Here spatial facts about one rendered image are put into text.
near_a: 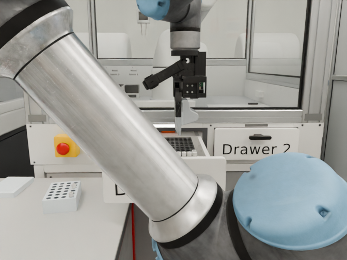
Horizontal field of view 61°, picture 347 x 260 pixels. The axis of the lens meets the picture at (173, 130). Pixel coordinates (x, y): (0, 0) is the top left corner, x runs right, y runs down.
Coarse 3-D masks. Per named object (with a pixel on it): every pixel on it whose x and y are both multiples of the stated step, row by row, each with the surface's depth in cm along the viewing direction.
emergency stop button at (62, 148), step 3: (60, 144) 95; (63, 144) 95; (66, 144) 95; (57, 147) 95; (60, 147) 95; (63, 147) 95; (66, 147) 95; (57, 150) 95; (60, 150) 95; (63, 150) 95; (66, 150) 95; (60, 153) 95; (63, 153) 95; (66, 153) 95
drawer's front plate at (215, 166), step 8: (184, 160) 69; (192, 160) 69; (200, 160) 69; (208, 160) 69; (216, 160) 69; (224, 160) 69; (192, 168) 69; (200, 168) 69; (208, 168) 69; (216, 168) 69; (224, 168) 69; (104, 176) 69; (216, 176) 70; (224, 176) 70; (104, 184) 70; (112, 184) 70; (224, 184) 70; (104, 192) 70; (112, 192) 70; (120, 192) 70; (104, 200) 70; (112, 200) 70; (120, 200) 70; (128, 200) 70
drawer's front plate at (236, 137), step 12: (216, 132) 100; (228, 132) 100; (240, 132) 101; (252, 132) 101; (264, 132) 101; (276, 132) 101; (288, 132) 101; (216, 144) 101; (240, 144) 101; (252, 144) 102; (264, 144) 102; (276, 144) 102; (228, 156) 102; (240, 156) 102; (252, 156) 102; (264, 156) 103
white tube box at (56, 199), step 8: (56, 184) 88; (64, 184) 87; (80, 184) 88; (48, 192) 81; (56, 192) 81; (64, 192) 81; (80, 192) 88; (48, 200) 77; (56, 200) 77; (64, 200) 77; (72, 200) 78; (48, 208) 77; (56, 208) 78; (64, 208) 78; (72, 208) 78
